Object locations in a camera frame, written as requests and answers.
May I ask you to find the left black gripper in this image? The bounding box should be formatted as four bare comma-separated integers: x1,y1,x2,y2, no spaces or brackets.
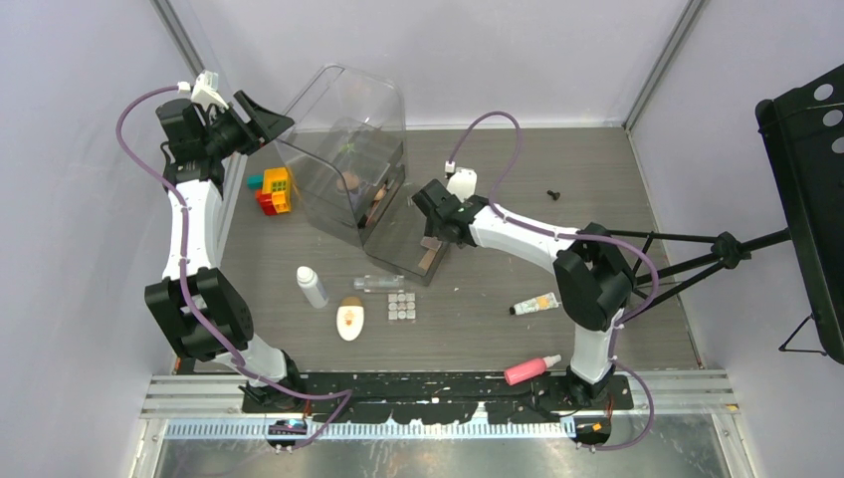
202,93,293,161

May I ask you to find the eyeshadow palette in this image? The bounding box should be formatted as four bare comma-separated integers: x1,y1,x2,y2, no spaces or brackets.
418,237,442,273

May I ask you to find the clear acrylic drawer organizer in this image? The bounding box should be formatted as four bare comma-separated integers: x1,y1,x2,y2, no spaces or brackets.
275,64,406,247

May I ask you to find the pink round powder puff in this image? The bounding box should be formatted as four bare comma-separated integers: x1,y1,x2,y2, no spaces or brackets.
335,171,361,194

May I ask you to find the grey square sample palette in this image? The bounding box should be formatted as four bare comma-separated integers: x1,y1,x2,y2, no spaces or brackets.
387,292,418,322

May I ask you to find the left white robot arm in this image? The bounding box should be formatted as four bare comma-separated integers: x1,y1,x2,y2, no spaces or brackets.
144,91,306,412

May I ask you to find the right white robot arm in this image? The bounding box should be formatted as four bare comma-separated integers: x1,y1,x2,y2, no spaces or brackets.
412,179,634,409

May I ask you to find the colourful toy block stack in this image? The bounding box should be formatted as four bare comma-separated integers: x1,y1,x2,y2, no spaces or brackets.
247,167,292,216

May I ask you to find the clear small bottle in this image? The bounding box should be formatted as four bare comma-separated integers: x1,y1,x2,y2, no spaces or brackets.
352,275,405,294

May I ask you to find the small printed cream tube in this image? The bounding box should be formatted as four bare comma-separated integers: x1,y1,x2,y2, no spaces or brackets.
509,293,560,316

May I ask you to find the white oval compact case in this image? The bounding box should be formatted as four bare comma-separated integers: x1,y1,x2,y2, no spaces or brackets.
335,296,365,342

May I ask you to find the white cylindrical bottle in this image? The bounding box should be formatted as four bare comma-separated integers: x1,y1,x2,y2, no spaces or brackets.
296,266,328,309

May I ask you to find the pink spray bottle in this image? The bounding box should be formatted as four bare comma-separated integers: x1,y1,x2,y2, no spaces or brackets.
504,355,561,386

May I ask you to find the black tripod stand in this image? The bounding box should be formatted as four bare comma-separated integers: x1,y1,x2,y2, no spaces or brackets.
609,228,791,312

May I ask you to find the black perforated panel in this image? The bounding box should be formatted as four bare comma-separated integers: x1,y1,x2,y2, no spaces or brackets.
754,66,843,363

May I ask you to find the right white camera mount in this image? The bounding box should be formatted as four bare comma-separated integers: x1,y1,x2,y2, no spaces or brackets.
444,160,478,202

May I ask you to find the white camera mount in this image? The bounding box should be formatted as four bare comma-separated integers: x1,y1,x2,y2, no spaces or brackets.
176,70,229,111
444,160,478,202

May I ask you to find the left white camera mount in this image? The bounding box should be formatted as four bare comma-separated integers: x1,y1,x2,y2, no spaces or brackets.
176,70,229,111

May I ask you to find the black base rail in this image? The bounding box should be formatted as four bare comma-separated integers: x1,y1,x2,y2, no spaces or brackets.
240,371,634,425

